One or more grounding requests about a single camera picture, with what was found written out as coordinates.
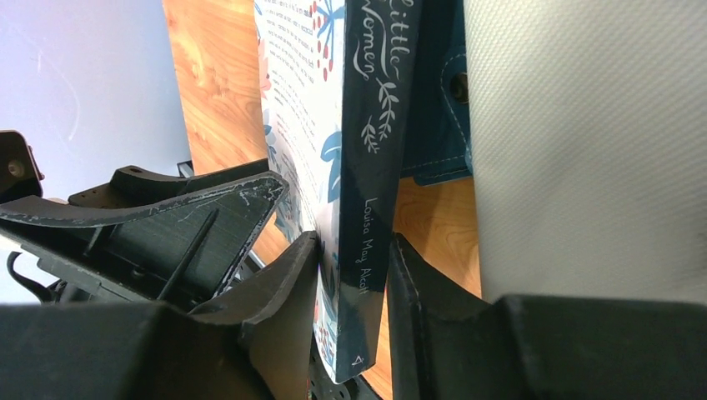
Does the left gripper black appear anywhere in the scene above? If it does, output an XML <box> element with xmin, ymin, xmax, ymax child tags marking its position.
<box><xmin>0</xmin><ymin>165</ymin><xmax>290</xmax><ymax>305</ymax></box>

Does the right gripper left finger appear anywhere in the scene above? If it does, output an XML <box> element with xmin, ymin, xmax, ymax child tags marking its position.
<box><xmin>1</xmin><ymin>232</ymin><xmax>318</xmax><ymax>399</ymax></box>

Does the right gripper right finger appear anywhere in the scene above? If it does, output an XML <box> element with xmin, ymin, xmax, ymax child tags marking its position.
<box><xmin>387</xmin><ymin>234</ymin><xmax>706</xmax><ymax>399</ymax></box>

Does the blue leather wallet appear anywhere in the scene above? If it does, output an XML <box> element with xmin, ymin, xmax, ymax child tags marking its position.
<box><xmin>401</xmin><ymin>0</ymin><xmax>473</xmax><ymax>186</ymax></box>

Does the floral cover book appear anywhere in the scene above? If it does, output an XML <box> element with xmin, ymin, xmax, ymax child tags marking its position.
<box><xmin>253</xmin><ymin>1</ymin><xmax>423</xmax><ymax>383</ymax></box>

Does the beige canvas backpack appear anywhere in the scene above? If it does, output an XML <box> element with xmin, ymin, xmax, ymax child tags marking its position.
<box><xmin>464</xmin><ymin>1</ymin><xmax>706</xmax><ymax>303</ymax></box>

